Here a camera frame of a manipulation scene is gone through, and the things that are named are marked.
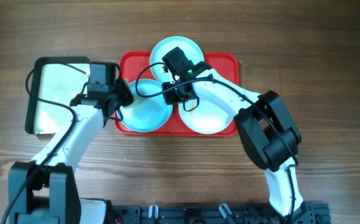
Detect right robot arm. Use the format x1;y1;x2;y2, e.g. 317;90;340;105
162;69;303;222

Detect green yellow sponge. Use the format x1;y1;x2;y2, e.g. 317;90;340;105
122;94;141;108

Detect light blue plate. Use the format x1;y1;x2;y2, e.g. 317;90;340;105
149;36;205;83
114;81;173;134

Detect right black cable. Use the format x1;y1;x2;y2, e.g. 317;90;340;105
135;62;298;218

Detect red plastic tray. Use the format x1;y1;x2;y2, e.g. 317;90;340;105
113;50;239;137

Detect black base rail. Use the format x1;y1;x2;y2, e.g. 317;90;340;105
113;202;331;224

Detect light blue plate top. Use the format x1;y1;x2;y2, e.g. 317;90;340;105
149;36;205;83

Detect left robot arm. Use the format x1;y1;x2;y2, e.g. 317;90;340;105
1;79;134;223

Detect white plate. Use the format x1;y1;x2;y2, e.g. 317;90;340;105
178;99;233;134

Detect dark green water tray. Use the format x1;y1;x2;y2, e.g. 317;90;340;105
25;56;91;135

